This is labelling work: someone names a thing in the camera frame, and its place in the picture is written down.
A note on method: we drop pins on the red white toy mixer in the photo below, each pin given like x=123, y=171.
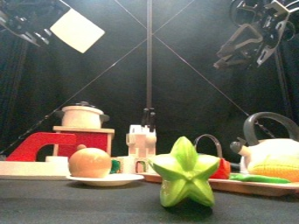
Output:
x=35, y=143

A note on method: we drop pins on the red wooden toy stove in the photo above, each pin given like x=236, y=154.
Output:
x=87, y=140

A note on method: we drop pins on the white toy knife block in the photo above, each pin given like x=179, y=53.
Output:
x=141, y=140

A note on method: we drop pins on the yellow toy corn cob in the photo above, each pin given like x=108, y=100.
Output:
x=277, y=170

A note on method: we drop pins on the red toy tomato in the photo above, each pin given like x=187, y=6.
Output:
x=221, y=170

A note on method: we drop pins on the peach toy onion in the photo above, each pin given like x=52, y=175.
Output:
x=89, y=162

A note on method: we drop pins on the green toy starfruit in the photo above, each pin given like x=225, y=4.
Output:
x=184, y=172

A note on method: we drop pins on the green toy pea pod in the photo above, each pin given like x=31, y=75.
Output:
x=259, y=178

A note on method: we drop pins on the small green toy piece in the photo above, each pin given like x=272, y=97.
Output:
x=115, y=166

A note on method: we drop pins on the wooden cutting board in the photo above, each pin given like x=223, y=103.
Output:
x=252, y=188

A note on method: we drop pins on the white round plate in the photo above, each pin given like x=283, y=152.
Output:
x=112, y=179

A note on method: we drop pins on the thin vertical frame pole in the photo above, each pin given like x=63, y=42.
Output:
x=148, y=52

